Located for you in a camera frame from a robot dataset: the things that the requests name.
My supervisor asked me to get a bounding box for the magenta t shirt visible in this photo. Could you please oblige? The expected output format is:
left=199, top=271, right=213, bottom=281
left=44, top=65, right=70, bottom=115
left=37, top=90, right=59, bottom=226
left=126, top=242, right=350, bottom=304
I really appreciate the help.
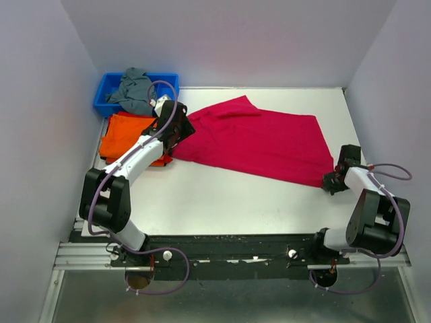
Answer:
left=172, top=96, right=333, bottom=187

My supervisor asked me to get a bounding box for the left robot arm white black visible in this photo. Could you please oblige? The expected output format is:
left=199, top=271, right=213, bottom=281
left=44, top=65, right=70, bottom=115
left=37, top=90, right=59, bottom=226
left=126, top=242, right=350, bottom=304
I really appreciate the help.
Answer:
left=79, top=100, right=195, bottom=266

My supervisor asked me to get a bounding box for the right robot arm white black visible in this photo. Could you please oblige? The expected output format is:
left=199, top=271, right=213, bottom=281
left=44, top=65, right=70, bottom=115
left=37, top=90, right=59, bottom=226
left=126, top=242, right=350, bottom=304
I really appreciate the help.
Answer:
left=309, top=145, right=412, bottom=264

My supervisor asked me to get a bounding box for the blue plastic bin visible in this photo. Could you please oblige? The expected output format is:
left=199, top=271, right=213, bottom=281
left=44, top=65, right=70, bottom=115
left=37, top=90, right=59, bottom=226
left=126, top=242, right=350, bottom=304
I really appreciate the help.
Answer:
left=93, top=73, right=180, bottom=118

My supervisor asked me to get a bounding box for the grey t shirt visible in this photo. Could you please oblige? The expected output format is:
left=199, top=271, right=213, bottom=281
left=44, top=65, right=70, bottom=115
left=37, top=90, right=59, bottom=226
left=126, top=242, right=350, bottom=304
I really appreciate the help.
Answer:
left=105, top=67, right=157, bottom=116

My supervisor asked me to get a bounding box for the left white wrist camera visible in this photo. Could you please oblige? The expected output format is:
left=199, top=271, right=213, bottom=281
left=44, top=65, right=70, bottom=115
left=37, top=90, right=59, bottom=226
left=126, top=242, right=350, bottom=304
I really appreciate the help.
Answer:
left=150, top=95, right=170, bottom=116

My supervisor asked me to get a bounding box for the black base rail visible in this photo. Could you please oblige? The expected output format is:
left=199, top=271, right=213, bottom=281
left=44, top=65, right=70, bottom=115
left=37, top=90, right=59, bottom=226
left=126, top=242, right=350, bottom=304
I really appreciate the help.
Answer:
left=110, top=234, right=350, bottom=281

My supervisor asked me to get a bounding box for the aluminium extrusion frame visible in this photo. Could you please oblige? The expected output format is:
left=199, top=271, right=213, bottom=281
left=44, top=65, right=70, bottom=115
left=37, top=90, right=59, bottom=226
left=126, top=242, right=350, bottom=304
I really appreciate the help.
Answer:
left=53, top=218, right=411, bottom=271

